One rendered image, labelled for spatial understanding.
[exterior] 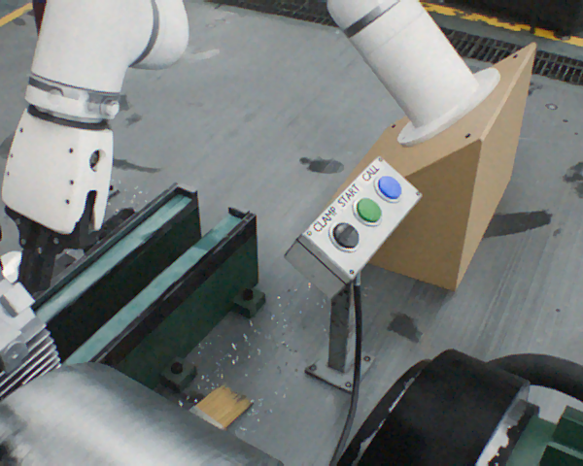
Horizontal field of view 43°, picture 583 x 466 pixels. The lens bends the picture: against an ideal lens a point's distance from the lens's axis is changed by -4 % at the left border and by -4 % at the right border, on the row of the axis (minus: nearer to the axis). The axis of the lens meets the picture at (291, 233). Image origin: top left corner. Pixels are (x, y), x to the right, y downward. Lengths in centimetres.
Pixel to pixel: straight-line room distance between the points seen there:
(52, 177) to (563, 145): 106
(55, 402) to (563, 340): 76
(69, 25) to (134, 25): 6
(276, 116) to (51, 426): 108
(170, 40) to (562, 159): 92
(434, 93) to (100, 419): 77
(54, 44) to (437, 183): 56
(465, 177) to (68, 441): 67
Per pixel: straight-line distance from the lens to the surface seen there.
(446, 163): 102
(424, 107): 116
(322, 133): 146
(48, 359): 78
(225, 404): 98
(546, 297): 118
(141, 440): 52
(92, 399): 55
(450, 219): 107
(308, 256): 80
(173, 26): 75
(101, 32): 68
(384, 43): 114
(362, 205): 83
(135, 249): 104
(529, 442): 29
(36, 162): 72
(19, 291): 75
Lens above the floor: 158
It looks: 39 degrees down
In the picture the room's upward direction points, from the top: straight up
